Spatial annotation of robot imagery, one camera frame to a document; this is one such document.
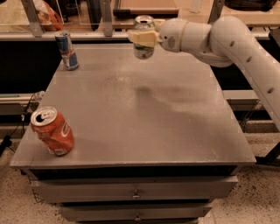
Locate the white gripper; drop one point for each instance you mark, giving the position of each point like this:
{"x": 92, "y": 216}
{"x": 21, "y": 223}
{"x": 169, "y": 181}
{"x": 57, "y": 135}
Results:
{"x": 171, "y": 35}

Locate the green white 7up can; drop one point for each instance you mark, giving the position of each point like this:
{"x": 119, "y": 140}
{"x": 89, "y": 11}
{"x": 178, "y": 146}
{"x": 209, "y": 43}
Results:
{"x": 143, "y": 23}

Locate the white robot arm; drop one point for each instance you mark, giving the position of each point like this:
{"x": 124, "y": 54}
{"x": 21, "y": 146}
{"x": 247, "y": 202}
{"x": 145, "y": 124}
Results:
{"x": 225, "y": 42}

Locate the blue silver redbull can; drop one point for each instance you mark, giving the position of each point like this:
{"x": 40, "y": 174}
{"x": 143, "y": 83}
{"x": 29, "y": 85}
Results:
{"x": 66, "y": 50}

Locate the dented orange soda can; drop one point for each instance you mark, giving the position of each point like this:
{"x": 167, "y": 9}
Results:
{"x": 50, "y": 126}

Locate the wooden board with black edge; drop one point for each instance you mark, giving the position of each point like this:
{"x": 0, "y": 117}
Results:
{"x": 131, "y": 8}

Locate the orange plastic bag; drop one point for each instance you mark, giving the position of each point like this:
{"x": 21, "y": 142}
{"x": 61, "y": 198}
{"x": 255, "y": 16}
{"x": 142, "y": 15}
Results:
{"x": 47, "y": 16}

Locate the grey drawer cabinet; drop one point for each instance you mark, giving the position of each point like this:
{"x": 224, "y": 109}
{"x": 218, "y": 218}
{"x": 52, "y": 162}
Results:
{"x": 161, "y": 117}

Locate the upper grey drawer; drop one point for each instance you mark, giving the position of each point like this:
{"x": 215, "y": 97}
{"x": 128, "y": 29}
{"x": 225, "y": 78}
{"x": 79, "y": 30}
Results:
{"x": 134, "y": 189}

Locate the grey drawer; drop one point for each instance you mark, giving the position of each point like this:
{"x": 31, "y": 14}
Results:
{"x": 135, "y": 212}
{"x": 134, "y": 189}

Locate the lower grey drawer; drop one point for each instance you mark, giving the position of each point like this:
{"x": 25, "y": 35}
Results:
{"x": 135, "y": 212}

